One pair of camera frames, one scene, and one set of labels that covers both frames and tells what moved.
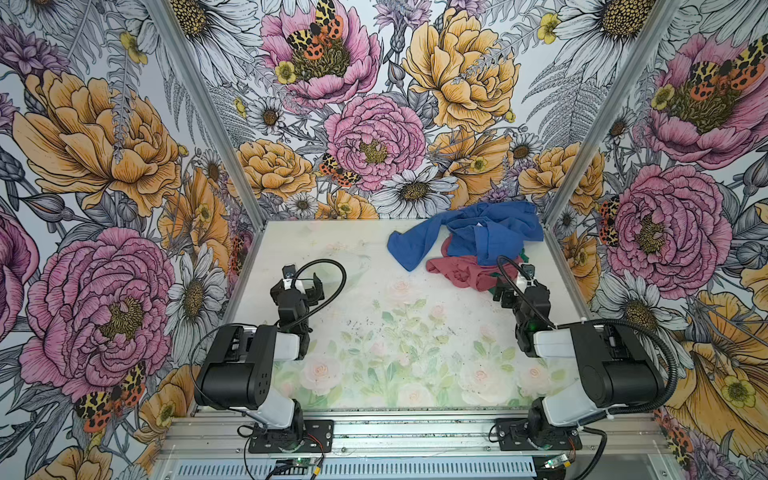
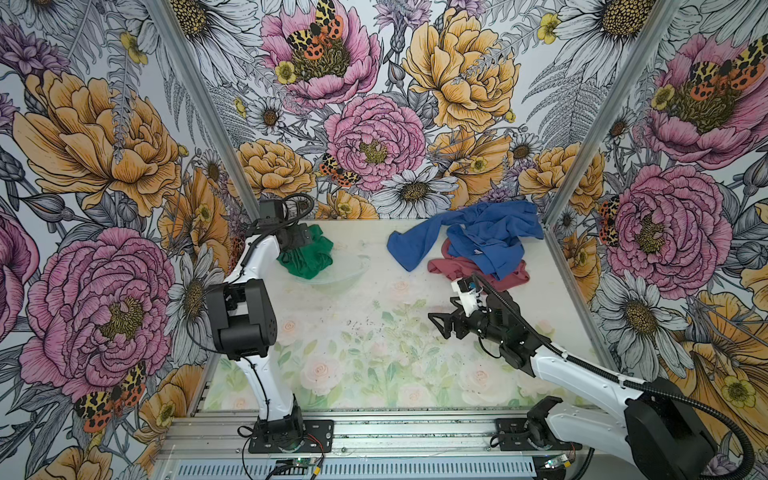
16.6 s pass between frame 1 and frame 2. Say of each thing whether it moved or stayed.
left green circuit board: stayed
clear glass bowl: stayed
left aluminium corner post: stayed
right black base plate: stayed
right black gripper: moved
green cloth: moved
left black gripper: moved
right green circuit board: stayed
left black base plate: stayed
